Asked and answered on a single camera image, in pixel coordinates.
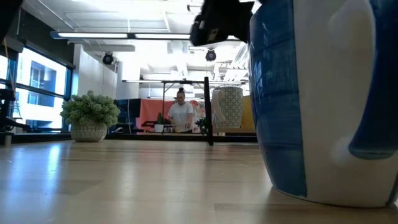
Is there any wooden shelf board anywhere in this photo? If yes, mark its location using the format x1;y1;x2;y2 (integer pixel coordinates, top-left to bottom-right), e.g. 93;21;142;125
213;126;257;134

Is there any black aluminium rig frame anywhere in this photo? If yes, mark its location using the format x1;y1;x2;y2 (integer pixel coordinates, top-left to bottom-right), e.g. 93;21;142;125
0;132;258;147

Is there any teal flower patterned mug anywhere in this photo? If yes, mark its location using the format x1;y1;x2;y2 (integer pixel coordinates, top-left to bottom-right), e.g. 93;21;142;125
211;86;244;129

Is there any long ceiling light bar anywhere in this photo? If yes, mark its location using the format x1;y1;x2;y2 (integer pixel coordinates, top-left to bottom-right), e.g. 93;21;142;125
49;30;243;41

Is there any large window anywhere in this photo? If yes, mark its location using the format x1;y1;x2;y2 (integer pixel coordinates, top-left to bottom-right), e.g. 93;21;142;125
0;46;75;131

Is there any person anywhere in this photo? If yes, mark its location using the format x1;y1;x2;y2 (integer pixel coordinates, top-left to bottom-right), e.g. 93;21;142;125
167;87;195;133

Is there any small flowering plant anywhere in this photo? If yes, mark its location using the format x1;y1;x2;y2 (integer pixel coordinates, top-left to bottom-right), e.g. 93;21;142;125
196;117;208;134

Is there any blue mug white band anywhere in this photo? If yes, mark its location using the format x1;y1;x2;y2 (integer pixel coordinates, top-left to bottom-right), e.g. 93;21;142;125
248;0;398;208

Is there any yellow mug brown rim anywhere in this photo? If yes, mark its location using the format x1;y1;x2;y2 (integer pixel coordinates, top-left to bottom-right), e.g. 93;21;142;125
241;95;256;130

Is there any small white pot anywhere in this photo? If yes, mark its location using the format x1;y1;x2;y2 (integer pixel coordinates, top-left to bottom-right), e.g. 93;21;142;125
154;112;165;133

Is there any dark blue partition panel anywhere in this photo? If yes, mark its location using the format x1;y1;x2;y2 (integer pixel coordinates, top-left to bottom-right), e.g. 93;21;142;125
115;98;141;127

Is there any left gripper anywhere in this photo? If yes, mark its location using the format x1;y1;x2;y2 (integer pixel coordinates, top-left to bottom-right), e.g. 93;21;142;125
189;0;256;47

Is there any red partition panel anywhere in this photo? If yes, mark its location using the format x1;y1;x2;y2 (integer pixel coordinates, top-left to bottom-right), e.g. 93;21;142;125
138;98;177;130

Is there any thin black shelf rack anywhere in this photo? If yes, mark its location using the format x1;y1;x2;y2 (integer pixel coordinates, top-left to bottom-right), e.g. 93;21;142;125
203;77;257;146

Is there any green potted plant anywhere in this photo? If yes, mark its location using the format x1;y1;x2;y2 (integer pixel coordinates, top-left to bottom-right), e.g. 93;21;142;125
60;90;121;143

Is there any black metal workstation frame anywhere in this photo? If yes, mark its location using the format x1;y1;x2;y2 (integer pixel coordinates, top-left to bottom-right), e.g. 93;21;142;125
121;79;206;134

